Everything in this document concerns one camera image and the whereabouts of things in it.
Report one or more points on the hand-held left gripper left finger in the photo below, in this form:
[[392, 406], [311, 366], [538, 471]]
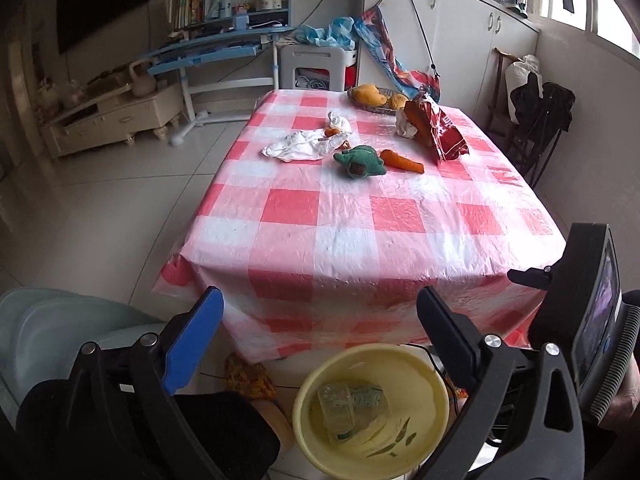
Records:
[[195, 342]]

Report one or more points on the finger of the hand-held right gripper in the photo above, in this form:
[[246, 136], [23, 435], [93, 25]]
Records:
[[530, 277]]

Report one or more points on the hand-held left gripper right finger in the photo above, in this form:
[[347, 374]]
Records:
[[447, 332]]

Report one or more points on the yellow plastic basin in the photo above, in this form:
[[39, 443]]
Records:
[[425, 410]]

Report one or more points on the red snack bag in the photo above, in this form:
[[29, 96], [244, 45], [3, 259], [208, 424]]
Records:
[[442, 135]]

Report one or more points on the orange carrot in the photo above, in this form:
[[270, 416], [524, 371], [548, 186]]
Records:
[[402, 161]]

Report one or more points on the green plush toy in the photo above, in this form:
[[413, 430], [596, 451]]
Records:
[[362, 160]]

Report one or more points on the white plastic bag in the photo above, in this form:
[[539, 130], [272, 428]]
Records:
[[300, 146]]

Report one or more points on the small orange peel piece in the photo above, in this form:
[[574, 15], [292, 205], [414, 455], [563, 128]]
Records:
[[331, 133]]

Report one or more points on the yellow patterned cloth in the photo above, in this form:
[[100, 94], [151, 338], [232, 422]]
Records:
[[250, 377]]

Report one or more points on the person's dark trouser leg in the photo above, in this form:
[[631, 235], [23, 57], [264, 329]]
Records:
[[235, 435]]

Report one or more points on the clear plastic bottle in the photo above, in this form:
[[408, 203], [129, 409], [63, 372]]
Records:
[[350, 402]]

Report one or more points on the dark wooden chair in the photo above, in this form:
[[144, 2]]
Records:
[[530, 150]]

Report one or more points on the light green chair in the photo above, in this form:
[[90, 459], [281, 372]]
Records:
[[55, 325]]

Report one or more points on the red white checkered tablecloth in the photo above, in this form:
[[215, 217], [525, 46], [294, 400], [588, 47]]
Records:
[[325, 240]]

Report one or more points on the black clothing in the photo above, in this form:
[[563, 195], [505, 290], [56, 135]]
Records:
[[545, 102]]

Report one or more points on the crumpled clear plastic bag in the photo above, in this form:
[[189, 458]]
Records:
[[406, 127]]

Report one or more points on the white sack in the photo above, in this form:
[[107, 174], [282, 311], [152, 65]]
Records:
[[515, 80]]

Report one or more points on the small yellow mango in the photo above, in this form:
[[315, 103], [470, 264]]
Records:
[[397, 101]]

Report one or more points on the woven fruit basket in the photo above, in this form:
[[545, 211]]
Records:
[[372, 108]]

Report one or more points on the crumpled white paper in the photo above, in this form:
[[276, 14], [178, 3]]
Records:
[[339, 122]]

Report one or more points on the cream television cabinet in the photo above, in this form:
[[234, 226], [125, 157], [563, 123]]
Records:
[[115, 117]]

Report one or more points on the large yellow mango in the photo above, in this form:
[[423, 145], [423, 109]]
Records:
[[370, 94]]

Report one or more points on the white storage cabinet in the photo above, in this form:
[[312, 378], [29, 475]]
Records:
[[460, 35]]

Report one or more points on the beige ceramic jug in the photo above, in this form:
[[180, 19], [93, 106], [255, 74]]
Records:
[[142, 80]]

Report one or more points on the colourful printed bag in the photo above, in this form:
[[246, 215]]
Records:
[[380, 45]]

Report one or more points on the blue study desk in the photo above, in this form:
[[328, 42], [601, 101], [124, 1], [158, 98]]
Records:
[[210, 47]]

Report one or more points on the white plastic stool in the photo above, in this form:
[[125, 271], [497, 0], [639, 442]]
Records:
[[315, 57]]

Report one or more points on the blue crumpled cloth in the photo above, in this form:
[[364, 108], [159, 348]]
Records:
[[325, 32]]

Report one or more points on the row of books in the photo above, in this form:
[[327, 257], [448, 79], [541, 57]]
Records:
[[185, 7]]

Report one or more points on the black wall television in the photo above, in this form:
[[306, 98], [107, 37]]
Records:
[[100, 0]]

